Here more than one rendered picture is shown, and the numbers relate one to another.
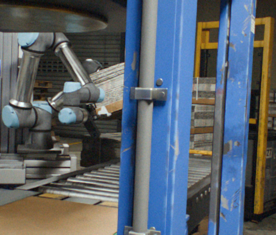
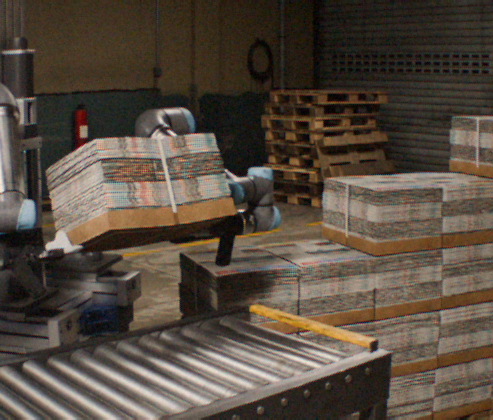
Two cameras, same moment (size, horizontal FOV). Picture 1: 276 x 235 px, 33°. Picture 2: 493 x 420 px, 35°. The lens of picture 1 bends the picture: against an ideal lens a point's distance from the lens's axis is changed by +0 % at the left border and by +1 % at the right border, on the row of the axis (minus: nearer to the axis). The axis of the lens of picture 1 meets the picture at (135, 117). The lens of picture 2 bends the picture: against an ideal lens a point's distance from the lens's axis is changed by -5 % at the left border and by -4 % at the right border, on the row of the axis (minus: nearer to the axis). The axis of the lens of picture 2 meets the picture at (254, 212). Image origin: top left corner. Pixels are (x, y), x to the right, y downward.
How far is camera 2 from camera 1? 1.44 m
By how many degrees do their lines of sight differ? 28
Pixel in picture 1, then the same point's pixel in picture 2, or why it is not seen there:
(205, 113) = (475, 201)
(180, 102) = not seen: outside the picture
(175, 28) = not seen: outside the picture
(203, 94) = (488, 156)
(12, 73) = not seen: outside the picture
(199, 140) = (458, 261)
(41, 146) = not seen: outside the picture
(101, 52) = (477, 35)
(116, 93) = (86, 205)
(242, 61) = not seen: outside the picture
